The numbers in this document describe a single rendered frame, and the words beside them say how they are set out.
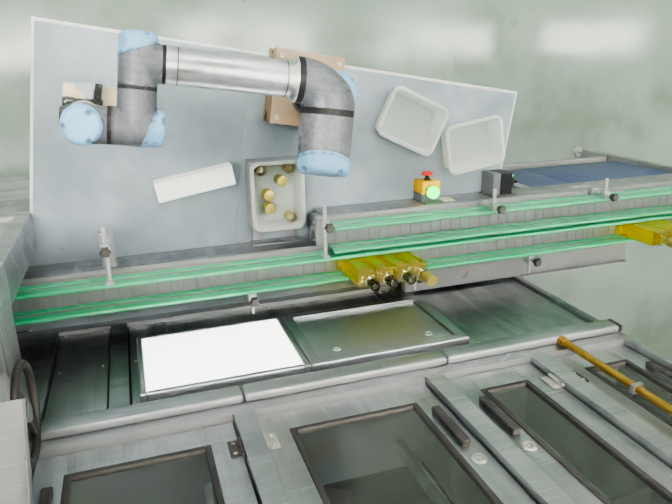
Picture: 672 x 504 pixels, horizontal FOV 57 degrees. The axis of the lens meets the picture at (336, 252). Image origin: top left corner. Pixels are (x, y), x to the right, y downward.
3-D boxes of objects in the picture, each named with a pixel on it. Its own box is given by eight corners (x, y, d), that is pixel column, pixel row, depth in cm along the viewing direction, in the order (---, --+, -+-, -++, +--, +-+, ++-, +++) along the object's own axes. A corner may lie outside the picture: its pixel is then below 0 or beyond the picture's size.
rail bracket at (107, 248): (102, 266, 189) (100, 291, 168) (95, 213, 184) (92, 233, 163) (119, 264, 190) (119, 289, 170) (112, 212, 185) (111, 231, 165)
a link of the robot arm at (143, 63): (366, 57, 127) (115, 25, 112) (361, 111, 129) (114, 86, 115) (349, 61, 138) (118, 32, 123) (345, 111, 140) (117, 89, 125)
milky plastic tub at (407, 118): (419, 155, 218) (430, 158, 210) (365, 130, 209) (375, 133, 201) (439, 108, 215) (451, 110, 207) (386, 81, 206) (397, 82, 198)
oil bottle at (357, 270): (338, 269, 204) (361, 291, 185) (337, 253, 202) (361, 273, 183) (354, 267, 206) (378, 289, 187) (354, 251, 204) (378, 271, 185)
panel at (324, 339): (137, 346, 179) (140, 406, 149) (135, 336, 178) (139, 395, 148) (417, 303, 206) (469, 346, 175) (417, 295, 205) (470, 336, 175)
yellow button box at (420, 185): (412, 197, 220) (421, 202, 213) (413, 177, 218) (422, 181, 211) (430, 196, 222) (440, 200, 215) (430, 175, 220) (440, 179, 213)
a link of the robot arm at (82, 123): (106, 149, 117) (57, 145, 114) (107, 142, 127) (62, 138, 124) (106, 106, 115) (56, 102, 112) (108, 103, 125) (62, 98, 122)
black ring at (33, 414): (21, 433, 135) (5, 495, 115) (3, 345, 128) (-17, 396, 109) (45, 428, 136) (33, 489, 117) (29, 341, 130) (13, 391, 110)
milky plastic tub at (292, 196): (248, 226, 203) (253, 233, 195) (244, 158, 196) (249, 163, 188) (299, 221, 208) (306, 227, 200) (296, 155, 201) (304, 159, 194)
